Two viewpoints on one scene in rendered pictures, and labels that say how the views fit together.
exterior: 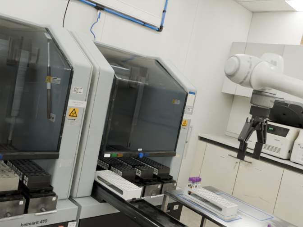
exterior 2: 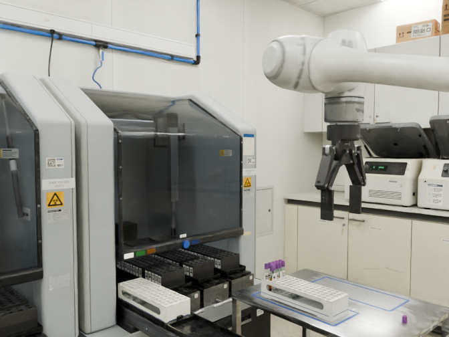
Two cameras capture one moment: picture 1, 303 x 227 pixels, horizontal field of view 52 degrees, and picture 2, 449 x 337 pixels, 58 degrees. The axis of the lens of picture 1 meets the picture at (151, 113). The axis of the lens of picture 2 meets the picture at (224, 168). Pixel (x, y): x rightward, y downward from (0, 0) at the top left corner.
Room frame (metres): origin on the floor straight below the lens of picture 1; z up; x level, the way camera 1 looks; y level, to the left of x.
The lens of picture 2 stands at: (0.30, -0.16, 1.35)
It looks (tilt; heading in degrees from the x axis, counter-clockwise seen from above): 3 degrees down; 1
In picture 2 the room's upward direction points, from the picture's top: straight up
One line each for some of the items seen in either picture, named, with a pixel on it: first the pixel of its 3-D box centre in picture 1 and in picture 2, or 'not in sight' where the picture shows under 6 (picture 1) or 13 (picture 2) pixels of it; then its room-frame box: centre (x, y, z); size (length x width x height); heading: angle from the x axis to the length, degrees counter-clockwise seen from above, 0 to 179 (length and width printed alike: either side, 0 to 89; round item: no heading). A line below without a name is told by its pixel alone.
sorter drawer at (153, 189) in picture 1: (121, 171); (168, 273); (2.10, 0.12, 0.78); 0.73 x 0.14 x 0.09; 45
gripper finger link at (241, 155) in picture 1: (242, 150); (327, 204); (1.21, -0.38, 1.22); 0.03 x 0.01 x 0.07; 45
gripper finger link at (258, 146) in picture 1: (257, 150); (355, 199); (1.30, -0.47, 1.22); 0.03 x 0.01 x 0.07; 45
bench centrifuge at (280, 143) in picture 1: (279, 126); (393, 162); (3.70, -1.52, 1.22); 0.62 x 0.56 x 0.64; 133
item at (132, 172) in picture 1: (127, 174); (172, 278); (1.82, 0.06, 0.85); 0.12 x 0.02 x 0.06; 135
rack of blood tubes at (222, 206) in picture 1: (209, 200); (302, 294); (1.65, -0.40, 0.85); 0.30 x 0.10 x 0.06; 43
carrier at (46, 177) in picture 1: (38, 181); (15, 321); (1.43, 0.46, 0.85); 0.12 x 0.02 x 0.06; 135
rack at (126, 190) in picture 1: (116, 185); (152, 299); (1.65, 0.11, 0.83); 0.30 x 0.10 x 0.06; 45
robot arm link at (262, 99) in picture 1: (262, 100); (343, 111); (1.25, -0.42, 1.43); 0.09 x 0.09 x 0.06
